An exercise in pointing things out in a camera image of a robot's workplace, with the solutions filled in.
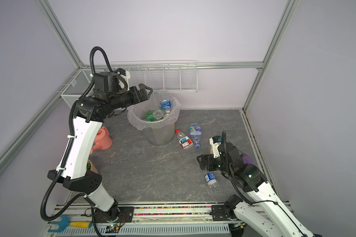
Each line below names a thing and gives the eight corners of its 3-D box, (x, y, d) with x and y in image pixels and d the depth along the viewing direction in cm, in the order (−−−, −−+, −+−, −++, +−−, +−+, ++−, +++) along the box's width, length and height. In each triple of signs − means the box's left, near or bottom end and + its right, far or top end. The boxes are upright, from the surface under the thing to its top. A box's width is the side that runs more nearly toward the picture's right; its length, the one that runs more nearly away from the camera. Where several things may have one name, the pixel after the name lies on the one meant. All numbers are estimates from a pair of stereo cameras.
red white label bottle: (183, 150, 99) (183, 147, 96) (172, 134, 107) (172, 131, 104) (193, 145, 101) (193, 142, 98) (181, 130, 110) (181, 127, 107)
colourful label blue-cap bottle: (189, 148, 100) (189, 145, 96) (188, 126, 112) (188, 122, 109) (202, 148, 100) (203, 145, 96) (200, 126, 112) (201, 122, 109)
